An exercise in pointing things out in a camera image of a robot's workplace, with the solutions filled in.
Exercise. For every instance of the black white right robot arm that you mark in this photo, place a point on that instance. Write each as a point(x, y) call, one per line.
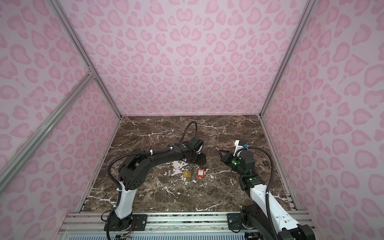
point(265, 215)

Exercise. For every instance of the brass padlock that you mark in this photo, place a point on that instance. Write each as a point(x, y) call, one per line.
point(187, 173)

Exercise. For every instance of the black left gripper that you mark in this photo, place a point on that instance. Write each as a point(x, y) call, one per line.
point(203, 159)

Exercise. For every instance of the aluminium corner frame post right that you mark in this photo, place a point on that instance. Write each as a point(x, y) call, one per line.
point(310, 7)

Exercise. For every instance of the aluminium diagonal frame bar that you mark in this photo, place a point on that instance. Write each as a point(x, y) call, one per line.
point(19, 160)

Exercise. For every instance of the aluminium corner frame post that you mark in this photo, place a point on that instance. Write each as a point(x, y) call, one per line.
point(310, 7)
point(64, 20)

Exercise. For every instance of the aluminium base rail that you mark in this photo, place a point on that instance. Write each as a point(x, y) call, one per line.
point(168, 226)

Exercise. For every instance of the red safety padlock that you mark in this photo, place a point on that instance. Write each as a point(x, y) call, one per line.
point(201, 171)

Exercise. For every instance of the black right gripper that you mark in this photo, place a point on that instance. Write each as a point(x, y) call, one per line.
point(226, 160)

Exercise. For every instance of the aluminium corner frame post left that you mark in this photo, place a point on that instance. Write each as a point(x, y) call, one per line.
point(64, 20)

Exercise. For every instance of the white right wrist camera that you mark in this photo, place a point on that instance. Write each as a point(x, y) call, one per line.
point(239, 145)

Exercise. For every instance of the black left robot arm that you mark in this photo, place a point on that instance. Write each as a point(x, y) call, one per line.
point(130, 171)

